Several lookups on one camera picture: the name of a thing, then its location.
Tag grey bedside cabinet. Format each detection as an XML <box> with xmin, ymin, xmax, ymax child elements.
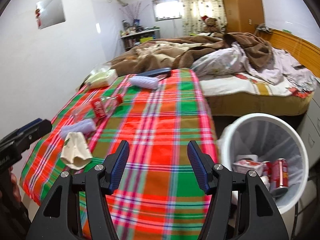
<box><xmin>297</xmin><ymin>87</ymin><xmax>320</xmax><ymax>167</ymax></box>

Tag dark blue glasses case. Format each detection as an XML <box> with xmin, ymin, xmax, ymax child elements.
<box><xmin>136</xmin><ymin>68</ymin><xmax>171</xmax><ymax>80</ymax></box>

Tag teddy bear santa hat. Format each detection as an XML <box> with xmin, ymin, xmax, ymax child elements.
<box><xmin>201</xmin><ymin>15</ymin><xmax>223</xmax><ymax>38</ymax></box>

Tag cream paper bag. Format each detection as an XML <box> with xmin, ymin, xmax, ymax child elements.
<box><xmin>60</xmin><ymin>132</ymin><xmax>92</xmax><ymax>170</ymax></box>

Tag white floral pillow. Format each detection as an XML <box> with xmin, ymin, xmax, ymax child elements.
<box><xmin>191</xmin><ymin>43</ymin><xmax>248</xmax><ymax>77</ymax></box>

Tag strawberry milk carton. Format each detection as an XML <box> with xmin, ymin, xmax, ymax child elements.
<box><xmin>232</xmin><ymin>159</ymin><xmax>264</xmax><ymax>176</ymax></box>

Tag white trash bin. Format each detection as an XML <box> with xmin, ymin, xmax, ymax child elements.
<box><xmin>216</xmin><ymin>112</ymin><xmax>310</xmax><ymax>215</ymax></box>

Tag green tissue pack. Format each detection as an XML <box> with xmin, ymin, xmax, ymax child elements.
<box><xmin>84</xmin><ymin>62</ymin><xmax>118</xmax><ymax>89</ymax></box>

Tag lavender towel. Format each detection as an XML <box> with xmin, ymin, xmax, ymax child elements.
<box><xmin>129</xmin><ymin>76</ymin><xmax>159</xmax><ymax>89</ymax></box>
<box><xmin>60</xmin><ymin>119</ymin><xmax>97</xmax><ymax>140</ymax></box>

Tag wooden wardrobe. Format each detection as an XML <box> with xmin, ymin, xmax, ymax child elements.
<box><xmin>223</xmin><ymin>0</ymin><xmax>265</xmax><ymax>33</ymax></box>

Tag small window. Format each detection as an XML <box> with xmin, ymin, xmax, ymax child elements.
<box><xmin>152</xmin><ymin>0</ymin><xmax>182</xmax><ymax>22</ymax></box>

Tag red drink can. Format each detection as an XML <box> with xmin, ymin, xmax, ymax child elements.
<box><xmin>269</xmin><ymin>158</ymin><xmax>289</xmax><ymax>198</ymax></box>

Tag light pink bedsheet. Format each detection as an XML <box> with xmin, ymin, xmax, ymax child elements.
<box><xmin>198</xmin><ymin>42</ymin><xmax>318</xmax><ymax>99</ymax></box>

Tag person's left hand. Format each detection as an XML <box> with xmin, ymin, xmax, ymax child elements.
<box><xmin>1</xmin><ymin>166</ymin><xmax>21</xmax><ymax>211</ymax></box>

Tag patterned curtain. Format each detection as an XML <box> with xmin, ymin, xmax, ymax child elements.
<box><xmin>180</xmin><ymin>0</ymin><xmax>227</xmax><ymax>36</ymax></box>

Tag plaid red green tablecloth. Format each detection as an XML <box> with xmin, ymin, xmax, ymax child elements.
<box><xmin>20</xmin><ymin>68</ymin><xmax>218</xmax><ymax>239</ymax></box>

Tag brown fleece blanket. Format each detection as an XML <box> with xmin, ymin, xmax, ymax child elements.
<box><xmin>109</xmin><ymin>32</ymin><xmax>273</xmax><ymax>76</ymax></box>

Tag wooden headboard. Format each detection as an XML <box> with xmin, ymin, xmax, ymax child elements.
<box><xmin>257</xmin><ymin>29</ymin><xmax>320</xmax><ymax>77</ymax></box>

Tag dried branches in vase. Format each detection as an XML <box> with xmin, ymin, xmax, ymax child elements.
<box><xmin>119</xmin><ymin>1</ymin><xmax>150</xmax><ymax>27</ymax></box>

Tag clear cola bottle red label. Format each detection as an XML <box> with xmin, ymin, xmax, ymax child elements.
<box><xmin>72</xmin><ymin>94</ymin><xmax>123</xmax><ymax>122</ymax></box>

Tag cluttered shelf unit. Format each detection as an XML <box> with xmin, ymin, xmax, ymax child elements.
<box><xmin>120</xmin><ymin>19</ymin><xmax>161</xmax><ymax>51</ymax></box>

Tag silver wall panel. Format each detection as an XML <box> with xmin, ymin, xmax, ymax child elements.
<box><xmin>35</xmin><ymin>0</ymin><xmax>66</xmax><ymax>29</ymax></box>

